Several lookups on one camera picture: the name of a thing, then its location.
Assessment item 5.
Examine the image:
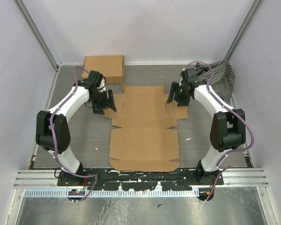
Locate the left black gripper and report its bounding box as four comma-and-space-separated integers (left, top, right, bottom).
90, 89, 117, 115

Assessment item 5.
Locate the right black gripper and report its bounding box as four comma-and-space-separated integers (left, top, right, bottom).
167, 82, 191, 107

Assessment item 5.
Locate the cardboard box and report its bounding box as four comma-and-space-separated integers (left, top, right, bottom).
83, 55, 125, 84
104, 85, 188, 172

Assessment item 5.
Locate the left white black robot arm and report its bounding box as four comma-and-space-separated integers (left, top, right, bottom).
36, 78, 117, 186

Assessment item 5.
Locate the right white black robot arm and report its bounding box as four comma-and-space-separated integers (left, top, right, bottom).
167, 81, 246, 185

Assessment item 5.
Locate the folded closed cardboard box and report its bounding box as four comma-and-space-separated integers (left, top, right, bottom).
83, 55, 125, 84

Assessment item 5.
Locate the black white striped cloth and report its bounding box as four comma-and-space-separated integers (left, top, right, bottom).
194, 60, 236, 104

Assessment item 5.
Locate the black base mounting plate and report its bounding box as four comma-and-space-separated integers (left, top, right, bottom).
57, 167, 225, 191

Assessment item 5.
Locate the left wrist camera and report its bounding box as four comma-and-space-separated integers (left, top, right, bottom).
87, 70, 104, 83

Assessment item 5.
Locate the right aluminium corner post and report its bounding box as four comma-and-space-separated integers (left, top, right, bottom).
224, 0, 264, 61

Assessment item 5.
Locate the aluminium corner post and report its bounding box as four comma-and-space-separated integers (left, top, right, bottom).
224, 0, 264, 61
14, 0, 60, 70

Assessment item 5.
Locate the left aluminium corner post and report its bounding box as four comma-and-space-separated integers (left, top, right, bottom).
14, 0, 60, 70

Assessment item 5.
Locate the aluminium front rail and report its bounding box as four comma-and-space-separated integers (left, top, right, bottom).
14, 168, 268, 188

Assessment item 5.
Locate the white slotted cable duct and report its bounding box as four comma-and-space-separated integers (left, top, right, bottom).
24, 188, 199, 198

